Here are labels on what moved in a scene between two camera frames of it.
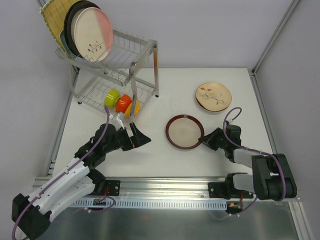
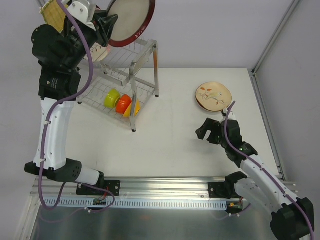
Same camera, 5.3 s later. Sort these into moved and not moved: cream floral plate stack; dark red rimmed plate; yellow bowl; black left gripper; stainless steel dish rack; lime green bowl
Moved: black left gripper; dark red rimmed plate
Not moved: stainless steel dish rack; cream floral plate stack; yellow bowl; lime green bowl
